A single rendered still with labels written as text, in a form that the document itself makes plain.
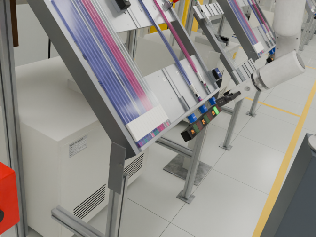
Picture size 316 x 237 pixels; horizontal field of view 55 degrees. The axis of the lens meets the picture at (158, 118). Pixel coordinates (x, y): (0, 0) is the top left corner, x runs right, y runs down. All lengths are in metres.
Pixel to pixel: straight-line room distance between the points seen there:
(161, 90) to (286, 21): 0.47
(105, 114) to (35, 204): 0.66
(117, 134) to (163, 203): 0.96
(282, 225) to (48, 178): 0.95
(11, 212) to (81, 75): 0.41
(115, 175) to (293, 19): 0.73
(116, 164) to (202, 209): 1.02
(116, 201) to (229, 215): 1.00
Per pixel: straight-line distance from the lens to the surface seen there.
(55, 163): 1.19
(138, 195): 1.83
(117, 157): 0.89
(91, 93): 0.92
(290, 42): 1.20
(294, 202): 1.33
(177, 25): 1.48
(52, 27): 0.97
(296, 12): 1.09
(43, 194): 1.36
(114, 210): 1.02
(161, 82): 1.15
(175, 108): 1.15
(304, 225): 1.41
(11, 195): 0.79
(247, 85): 1.16
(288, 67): 1.12
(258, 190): 2.13
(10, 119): 1.22
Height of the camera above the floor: 1.25
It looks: 29 degrees down
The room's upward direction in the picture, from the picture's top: 10 degrees clockwise
